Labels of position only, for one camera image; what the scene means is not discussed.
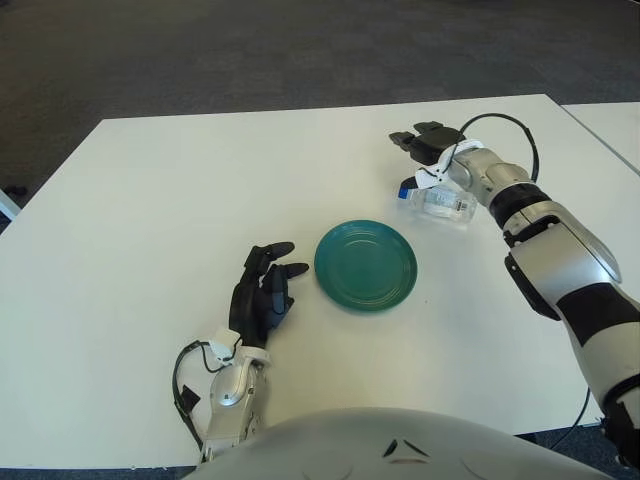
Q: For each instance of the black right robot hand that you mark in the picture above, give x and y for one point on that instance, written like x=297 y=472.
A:
x=435 y=140

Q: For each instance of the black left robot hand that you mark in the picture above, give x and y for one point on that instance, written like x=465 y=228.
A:
x=250 y=310

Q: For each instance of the clear bottle with blue cap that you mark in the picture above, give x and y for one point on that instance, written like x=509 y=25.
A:
x=445 y=207

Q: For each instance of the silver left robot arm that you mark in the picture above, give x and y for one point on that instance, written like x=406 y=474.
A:
x=230 y=390

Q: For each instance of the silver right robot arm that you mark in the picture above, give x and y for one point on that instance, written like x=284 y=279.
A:
x=565 y=260

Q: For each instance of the green round plate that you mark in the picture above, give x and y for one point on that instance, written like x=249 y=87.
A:
x=365 y=267

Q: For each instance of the grey robot torso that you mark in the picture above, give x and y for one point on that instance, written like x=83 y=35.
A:
x=325 y=450

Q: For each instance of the white furniture corner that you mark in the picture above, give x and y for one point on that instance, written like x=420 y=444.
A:
x=6 y=205

